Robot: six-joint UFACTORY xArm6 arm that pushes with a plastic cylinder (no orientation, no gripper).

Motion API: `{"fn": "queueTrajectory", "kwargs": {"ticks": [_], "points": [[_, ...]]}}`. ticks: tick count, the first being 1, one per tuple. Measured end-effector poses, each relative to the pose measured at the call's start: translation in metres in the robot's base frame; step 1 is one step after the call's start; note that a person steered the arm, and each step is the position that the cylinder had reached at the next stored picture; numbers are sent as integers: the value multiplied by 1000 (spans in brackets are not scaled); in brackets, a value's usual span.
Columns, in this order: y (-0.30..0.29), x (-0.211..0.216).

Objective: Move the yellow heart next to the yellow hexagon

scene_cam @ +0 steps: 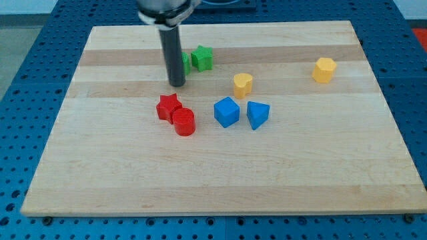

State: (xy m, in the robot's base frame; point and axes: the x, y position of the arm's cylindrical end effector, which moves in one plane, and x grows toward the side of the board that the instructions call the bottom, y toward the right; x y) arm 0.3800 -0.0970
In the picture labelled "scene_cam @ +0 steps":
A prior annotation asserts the yellow heart block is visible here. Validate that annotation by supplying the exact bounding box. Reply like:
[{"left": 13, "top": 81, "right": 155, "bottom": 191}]
[{"left": 233, "top": 73, "right": 254, "bottom": 99}]

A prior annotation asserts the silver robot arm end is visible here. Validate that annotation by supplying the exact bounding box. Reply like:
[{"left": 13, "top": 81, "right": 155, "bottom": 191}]
[{"left": 136, "top": 0, "right": 201, "bottom": 28}]

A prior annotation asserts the yellow hexagon block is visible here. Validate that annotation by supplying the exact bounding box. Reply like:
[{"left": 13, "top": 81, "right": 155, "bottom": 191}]
[{"left": 312, "top": 57, "right": 337, "bottom": 83}]

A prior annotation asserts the blue cube block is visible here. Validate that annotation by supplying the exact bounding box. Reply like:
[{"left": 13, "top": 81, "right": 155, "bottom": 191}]
[{"left": 213, "top": 97, "right": 240, "bottom": 128}]

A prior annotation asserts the red cylinder block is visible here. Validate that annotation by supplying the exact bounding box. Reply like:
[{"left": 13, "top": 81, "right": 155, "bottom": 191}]
[{"left": 173, "top": 108, "right": 195, "bottom": 137}]

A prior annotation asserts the blue triangle block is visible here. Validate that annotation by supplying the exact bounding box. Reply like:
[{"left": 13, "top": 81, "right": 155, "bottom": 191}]
[{"left": 247, "top": 101, "right": 270, "bottom": 130}]

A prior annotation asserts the red star block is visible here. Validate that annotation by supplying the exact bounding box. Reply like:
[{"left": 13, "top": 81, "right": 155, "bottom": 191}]
[{"left": 156, "top": 93, "right": 183, "bottom": 125}]

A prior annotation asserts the green star block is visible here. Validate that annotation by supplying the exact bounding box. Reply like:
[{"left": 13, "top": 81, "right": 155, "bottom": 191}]
[{"left": 191, "top": 45, "right": 214, "bottom": 72}]

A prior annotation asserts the green block behind rod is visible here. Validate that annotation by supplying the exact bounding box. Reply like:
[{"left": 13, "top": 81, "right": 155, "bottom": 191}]
[{"left": 181, "top": 52, "right": 191, "bottom": 75}]

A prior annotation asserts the wooden board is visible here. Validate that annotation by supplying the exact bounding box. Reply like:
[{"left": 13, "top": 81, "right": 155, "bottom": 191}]
[{"left": 21, "top": 21, "right": 426, "bottom": 217}]

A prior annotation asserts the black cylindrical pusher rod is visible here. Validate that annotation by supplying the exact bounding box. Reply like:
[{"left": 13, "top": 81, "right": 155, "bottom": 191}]
[{"left": 159, "top": 26, "right": 185, "bottom": 87}]

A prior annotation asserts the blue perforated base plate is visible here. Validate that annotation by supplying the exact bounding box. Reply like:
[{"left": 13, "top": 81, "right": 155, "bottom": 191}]
[{"left": 1, "top": 1, "right": 426, "bottom": 239}]

